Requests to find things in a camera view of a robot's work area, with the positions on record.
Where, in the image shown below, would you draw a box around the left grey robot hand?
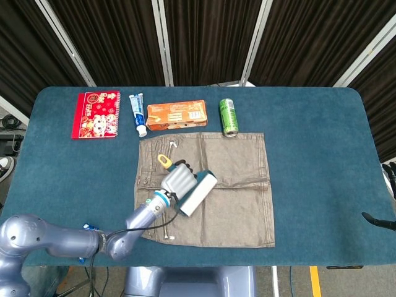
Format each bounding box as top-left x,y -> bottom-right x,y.
160,159 -> 199,202

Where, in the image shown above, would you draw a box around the brown folded shorts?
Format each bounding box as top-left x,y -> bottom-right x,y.
129,132 -> 276,249

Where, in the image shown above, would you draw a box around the black floor cable bundle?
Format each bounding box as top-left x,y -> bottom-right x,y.
0,113 -> 23,129

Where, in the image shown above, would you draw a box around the red spiral notebook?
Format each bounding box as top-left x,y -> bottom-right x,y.
71,90 -> 121,140

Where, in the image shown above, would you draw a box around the teal lint roller yellow handle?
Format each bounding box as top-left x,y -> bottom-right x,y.
157,153 -> 218,219

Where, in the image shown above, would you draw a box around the white partition foot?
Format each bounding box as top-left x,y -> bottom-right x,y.
210,80 -> 256,88

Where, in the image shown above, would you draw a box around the blue white toothpaste tube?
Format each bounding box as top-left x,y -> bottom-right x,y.
128,93 -> 148,138

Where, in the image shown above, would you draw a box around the white partition frame post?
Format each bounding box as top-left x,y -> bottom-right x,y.
33,0 -> 97,87
238,0 -> 273,87
0,95 -> 30,126
150,0 -> 174,87
332,14 -> 396,88

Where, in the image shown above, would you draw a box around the black equipment box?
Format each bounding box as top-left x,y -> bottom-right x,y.
0,129 -> 25,155

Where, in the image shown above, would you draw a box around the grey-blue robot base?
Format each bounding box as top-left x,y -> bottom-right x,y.
123,265 -> 257,297

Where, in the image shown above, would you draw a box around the dark brown curtain panel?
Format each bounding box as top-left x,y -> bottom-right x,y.
48,0 -> 165,87
249,0 -> 396,88
0,0 -> 89,109
163,0 -> 264,87
348,40 -> 396,163

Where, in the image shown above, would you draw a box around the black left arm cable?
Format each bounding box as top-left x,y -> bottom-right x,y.
88,192 -> 181,297

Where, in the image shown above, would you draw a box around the black white sneaker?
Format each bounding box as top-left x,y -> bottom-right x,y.
0,156 -> 15,183

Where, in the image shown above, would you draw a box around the green drink can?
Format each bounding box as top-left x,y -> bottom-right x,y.
218,98 -> 239,138

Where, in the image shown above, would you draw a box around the white table leg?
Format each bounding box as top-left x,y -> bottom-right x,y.
270,265 -> 280,297

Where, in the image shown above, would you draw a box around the blue cookie packet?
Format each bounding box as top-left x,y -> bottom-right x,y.
77,222 -> 100,264

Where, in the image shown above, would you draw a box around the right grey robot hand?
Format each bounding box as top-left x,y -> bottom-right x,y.
361,162 -> 396,231

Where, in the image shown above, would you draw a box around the orange carton box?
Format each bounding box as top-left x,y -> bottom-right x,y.
145,99 -> 209,132

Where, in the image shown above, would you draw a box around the blue carpeted table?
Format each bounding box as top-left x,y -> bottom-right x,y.
0,85 -> 396,269

